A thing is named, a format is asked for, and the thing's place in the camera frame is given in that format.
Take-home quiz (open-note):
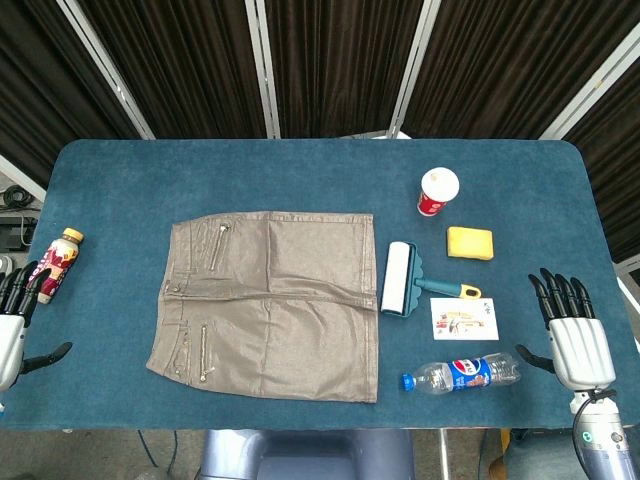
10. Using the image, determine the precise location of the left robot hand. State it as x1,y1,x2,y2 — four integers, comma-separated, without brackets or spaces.
0,259,74,394

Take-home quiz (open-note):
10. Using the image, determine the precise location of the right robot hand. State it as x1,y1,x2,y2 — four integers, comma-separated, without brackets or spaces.
515,267,618,392

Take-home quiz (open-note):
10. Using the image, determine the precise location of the teal lint roller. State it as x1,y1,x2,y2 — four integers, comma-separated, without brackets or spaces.
380,240,483,320

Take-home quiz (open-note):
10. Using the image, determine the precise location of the drink bottle yellow cap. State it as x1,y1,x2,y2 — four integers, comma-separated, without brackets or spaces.
28,227,85,305

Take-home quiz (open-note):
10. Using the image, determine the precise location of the black equipment box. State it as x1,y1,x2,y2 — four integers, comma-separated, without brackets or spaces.
0,214,39,253

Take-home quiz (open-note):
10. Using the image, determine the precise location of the Pepsi plastic bottle blue cap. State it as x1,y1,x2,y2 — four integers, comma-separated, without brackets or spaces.
400,351,522,394

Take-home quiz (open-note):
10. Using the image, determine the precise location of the white printed card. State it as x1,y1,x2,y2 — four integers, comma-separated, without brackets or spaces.
429,296,502,342

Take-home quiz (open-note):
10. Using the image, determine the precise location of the yellow sponge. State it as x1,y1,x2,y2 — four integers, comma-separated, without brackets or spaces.
446,225,495,261

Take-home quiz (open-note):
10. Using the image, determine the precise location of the dark curtain screen panel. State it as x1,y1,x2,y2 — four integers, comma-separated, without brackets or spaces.
562,84,640,264
263,0,426,140
403,0,640,141
0,0,132,174
74,0,267,140

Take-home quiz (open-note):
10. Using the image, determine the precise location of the red paper cup white lid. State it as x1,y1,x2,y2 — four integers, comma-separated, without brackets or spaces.
416,166,461,218

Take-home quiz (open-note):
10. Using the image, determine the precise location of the brown skirt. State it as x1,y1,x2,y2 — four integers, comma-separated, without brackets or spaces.
145,210,380,405

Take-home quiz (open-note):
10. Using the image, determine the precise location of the blue-grey robot torso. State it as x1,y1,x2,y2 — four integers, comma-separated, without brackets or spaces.
198,428,417,480

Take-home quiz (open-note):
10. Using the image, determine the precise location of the blue table cloth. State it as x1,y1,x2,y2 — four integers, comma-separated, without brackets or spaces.
0,138,640,432

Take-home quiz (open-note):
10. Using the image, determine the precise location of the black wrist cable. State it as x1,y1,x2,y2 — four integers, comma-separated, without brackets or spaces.
571,387,619,427

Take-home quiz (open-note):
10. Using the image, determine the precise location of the black cable bundle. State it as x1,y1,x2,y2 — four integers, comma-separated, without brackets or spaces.
0,183,35,209

